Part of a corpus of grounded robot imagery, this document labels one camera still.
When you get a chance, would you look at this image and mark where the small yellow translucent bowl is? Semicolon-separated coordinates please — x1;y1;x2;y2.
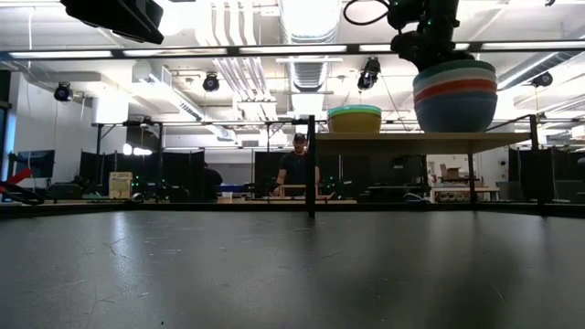
327;111;383;134

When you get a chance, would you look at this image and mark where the small green translucent bowl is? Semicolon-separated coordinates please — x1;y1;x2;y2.
327;109;383;119

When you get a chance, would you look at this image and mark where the small cyan translucent bowl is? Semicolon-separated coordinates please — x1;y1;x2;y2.
326;104;383;114

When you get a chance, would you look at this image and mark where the wooden workbench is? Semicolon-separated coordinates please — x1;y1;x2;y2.
432;184;500;203

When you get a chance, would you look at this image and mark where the large teal bowl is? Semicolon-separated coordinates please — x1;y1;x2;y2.
412;58;497;86

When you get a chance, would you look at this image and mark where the yellowish cardboard box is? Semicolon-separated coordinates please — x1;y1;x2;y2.
108;171;134;200

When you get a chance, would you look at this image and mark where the large white bowl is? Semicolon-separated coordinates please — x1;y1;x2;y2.
412;67;498;95

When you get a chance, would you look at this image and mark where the brown cardboard box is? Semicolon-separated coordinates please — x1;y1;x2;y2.
439;163;463;181

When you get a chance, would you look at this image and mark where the black aluminium table frame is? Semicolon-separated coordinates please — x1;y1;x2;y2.
0;41;585;219

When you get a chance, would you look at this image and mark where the large blue bowl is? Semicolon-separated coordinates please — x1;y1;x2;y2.
413;90;499;134

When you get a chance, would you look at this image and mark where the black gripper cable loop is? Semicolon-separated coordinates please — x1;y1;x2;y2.
342;0;392;27

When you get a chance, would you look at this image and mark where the person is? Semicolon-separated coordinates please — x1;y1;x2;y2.
200;162;225;203
272;132;321;198

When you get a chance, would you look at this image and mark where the black ceiling camera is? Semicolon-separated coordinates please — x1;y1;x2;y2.
53;81;74;103
356;57;382;90
532;71;554;89
202;72;220;94

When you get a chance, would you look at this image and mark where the dark background monitor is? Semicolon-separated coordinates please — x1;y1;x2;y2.
16;149;56;179

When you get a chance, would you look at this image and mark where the large red bowl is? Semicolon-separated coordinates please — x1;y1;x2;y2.
413;78;498;105

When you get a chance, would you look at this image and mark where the wooden shelf with black posts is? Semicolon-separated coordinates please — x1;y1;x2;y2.
292;113;548;219

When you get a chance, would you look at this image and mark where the red plastic piece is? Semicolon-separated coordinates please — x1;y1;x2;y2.
5;167;34;186

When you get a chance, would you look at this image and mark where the black table mat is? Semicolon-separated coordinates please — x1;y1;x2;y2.
0;210;585;329

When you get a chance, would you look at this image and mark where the silver ventilation duct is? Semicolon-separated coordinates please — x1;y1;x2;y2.
278;0;343;92

